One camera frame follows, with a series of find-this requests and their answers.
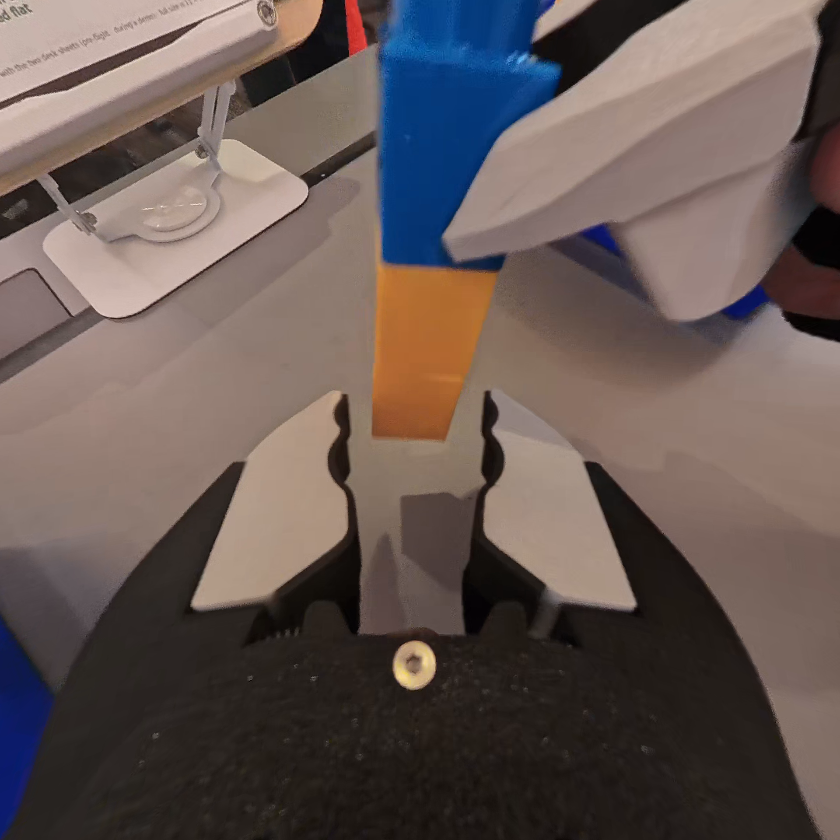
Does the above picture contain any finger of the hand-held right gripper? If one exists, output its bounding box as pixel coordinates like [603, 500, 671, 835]
[533, 0, 593, 42]
[441, 0, 821, 322]

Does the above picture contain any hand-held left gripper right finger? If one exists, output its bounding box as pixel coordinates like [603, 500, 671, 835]
[461, 390, 639, 636]

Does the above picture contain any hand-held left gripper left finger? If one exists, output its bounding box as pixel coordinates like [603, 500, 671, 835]
[190, 392, 362, 634]

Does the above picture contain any blue plastic bin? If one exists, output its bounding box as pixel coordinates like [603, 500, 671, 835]
[0, 616, 55, 824]
[577, 223, 773, 322]

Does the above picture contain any blue mega block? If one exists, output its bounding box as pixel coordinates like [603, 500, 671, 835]
[377, 0, 563, 273]

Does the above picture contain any yellow mega block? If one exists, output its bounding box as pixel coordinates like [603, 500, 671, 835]
[371, 262, 499, 442]

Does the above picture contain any person's right hand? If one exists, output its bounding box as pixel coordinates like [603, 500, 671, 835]
[763, 125, 840, 319]

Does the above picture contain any orange traffic cone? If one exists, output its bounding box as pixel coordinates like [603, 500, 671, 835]
[344, 0, 370, 58]

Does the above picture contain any instruction sheet on white stand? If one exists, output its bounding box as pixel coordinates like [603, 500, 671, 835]
[0, 0, 324, 320]

